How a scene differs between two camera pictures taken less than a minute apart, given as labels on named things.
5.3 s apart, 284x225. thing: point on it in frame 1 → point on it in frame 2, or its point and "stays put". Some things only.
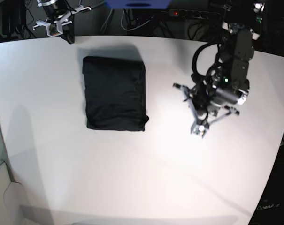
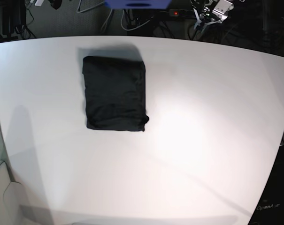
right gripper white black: [204, 113] → [210, 11]
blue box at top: [138, 4] stays put
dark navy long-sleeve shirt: [115, 93] stays put
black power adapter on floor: [10, 19] stays put
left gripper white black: [54, 28] → [55, 3]
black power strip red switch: [192, 13] stays put
